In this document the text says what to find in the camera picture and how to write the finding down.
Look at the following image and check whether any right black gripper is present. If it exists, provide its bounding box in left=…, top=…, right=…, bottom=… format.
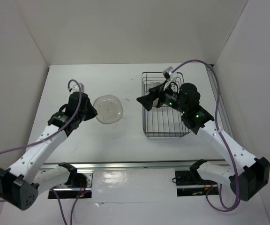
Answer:
left=136, top=80, right=188, bottom=113

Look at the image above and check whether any clear plate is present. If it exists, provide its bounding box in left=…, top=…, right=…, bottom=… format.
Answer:
left=148, top=82, right=161, bottom=89

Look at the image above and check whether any smoky plate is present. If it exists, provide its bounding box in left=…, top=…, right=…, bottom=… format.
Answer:
left=93, top=95, right=123, bottom=125

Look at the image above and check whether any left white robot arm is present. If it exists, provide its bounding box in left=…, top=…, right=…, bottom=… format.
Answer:
left=0, top=91, right=97, bottom=210

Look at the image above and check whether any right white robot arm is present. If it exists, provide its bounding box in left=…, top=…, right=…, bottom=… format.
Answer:
left=136, top=83, right=270, bottom=202

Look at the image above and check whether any metal wire dish rack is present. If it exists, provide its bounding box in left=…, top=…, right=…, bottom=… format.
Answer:
left=142, top=72, right=191, bottom=138

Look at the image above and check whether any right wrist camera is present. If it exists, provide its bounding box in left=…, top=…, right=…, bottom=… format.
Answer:
left=162, top=67, right=178, bottom=90

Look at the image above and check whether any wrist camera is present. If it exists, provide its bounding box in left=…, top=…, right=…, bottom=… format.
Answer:
left=162, top=67, right=178, bottom=90
left=68, top=82, right=85, bottom=94

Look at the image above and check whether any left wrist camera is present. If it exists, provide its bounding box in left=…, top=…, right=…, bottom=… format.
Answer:
left=68, top=82, right=85, bottom=94

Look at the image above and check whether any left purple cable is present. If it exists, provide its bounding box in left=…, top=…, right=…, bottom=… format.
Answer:
left=0, top=79, right=89, bottom=223

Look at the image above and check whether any purple cable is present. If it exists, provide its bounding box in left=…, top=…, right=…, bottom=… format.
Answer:
left=170, top=60, right=241, bottom=213
left=0, top=79, right=89, bottom=223

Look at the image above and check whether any aluminium front rail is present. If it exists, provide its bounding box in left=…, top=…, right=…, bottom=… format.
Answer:
left=41, top=159, right=229, bottom=171

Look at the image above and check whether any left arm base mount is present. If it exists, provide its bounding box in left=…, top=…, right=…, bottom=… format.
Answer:
left=53, top=171, right=93, bottom=199

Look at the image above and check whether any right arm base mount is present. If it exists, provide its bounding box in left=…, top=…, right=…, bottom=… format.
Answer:
left=172, top=170, right=219, bottom=197

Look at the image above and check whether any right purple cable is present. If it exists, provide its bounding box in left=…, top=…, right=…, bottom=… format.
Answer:
left=170, top=60, right=241, bottom=213

